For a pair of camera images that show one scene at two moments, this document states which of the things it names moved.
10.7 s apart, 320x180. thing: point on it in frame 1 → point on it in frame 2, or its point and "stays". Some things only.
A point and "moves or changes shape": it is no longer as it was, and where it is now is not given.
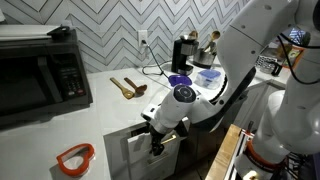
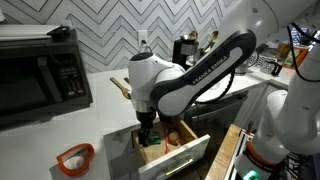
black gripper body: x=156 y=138 → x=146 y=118
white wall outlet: x=142 y=35 stays
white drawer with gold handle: x=143 y=165 moves or changes shape
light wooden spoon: x=126 y=93 stays
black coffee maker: x=180 y=49 stays
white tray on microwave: x=26 y=32 stays
